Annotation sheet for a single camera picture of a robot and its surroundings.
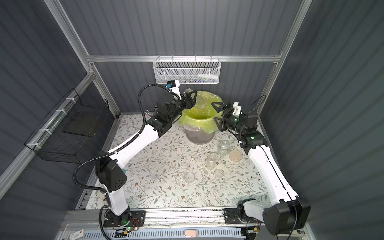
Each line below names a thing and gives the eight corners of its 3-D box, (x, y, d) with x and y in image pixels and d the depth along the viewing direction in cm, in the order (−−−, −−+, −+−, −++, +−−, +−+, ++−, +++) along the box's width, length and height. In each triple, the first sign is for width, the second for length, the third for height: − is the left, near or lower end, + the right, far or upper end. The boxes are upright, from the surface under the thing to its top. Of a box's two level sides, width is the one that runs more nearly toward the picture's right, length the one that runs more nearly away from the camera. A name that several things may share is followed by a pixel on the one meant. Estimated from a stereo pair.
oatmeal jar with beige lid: (218, 155, 99) (218, 152, 96) (216, 143, 104) (217, 140, 102) (230, 155, 99) (231, 152, 96) (228, 143, 104) (229, 140, 101)
